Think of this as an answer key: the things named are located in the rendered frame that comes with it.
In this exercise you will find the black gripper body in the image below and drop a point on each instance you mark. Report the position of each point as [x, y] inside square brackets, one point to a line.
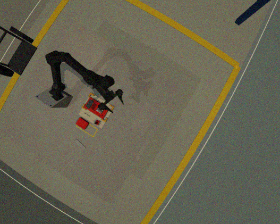
[103, 105]

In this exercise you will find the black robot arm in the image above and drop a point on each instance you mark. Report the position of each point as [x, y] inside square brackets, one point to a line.
[55, 58]

